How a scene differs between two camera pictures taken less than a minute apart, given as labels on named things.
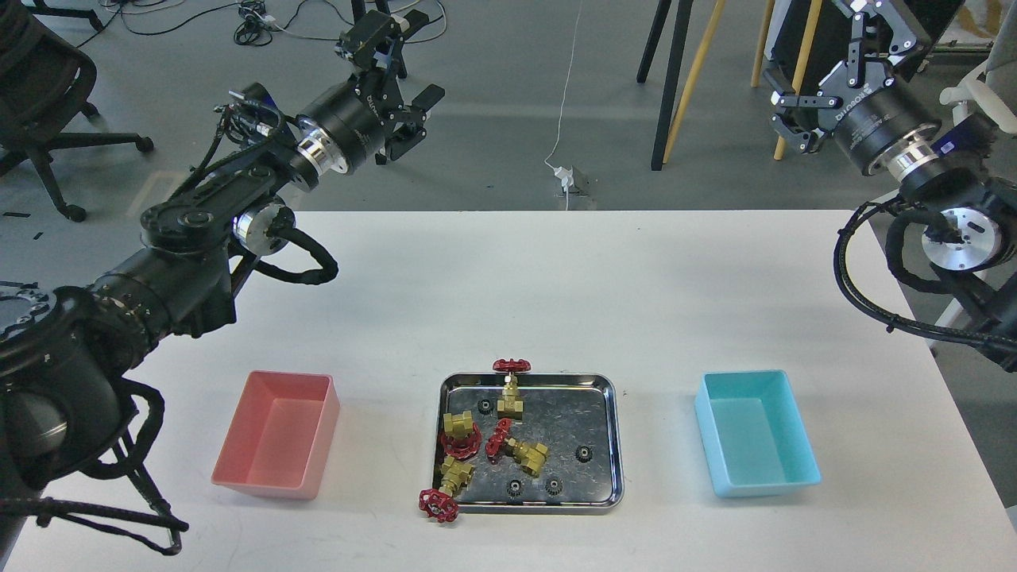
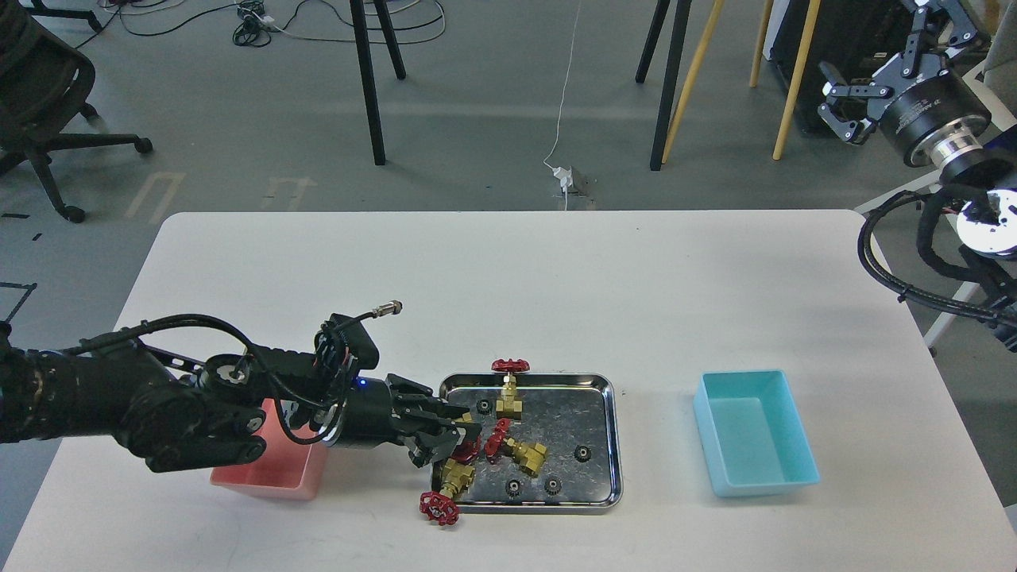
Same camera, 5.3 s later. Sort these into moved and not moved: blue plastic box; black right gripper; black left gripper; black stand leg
Moved: black left gripper; black right gripper
Not moved: black stand leg; blue plastic box
